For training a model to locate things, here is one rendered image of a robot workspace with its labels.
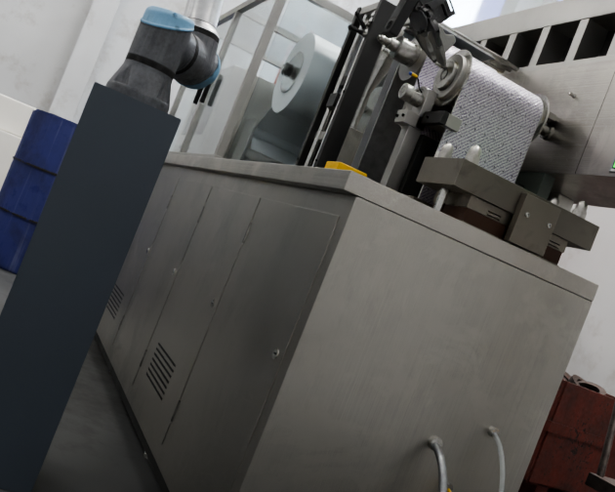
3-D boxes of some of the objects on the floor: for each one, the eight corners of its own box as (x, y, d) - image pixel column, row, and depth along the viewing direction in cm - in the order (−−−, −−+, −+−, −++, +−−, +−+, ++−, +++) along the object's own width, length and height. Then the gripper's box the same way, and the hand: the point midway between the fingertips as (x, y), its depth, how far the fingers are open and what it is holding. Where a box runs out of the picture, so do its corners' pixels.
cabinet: (74, 320, 372) (139, 159, 373) (192, 358, 397) (253, 207, 398) (183, 623, 140) (353, 194, 141) (452, 668, 165) (595, 303, 166)
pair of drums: (102, 277, 575) (149, 160, 576) (101, 305, 449) (160, 155, 451) (-3, 239, 554) (46, 118, 555) (-36, 257, 428) (27, 100, 429)
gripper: (441, -34, 173) (474, 53, 179) (420, -25, 182) (451, 57, 188) (411, -20, 170) (446, 68, 176) (390, -12, 179) (425, 71, 186)
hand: (437, 62), depth 181 cm, fingers closed, pressing on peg
